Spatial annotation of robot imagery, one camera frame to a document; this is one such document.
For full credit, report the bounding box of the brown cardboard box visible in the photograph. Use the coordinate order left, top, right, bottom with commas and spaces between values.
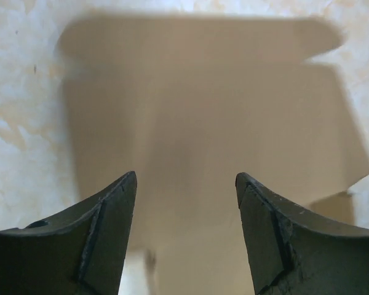
57, 13, 369, 294

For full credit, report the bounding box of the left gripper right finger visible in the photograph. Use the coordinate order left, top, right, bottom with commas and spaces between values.
236, 173, 369, 294

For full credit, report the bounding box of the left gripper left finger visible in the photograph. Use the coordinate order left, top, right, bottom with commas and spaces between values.
0, 171, 137, 294

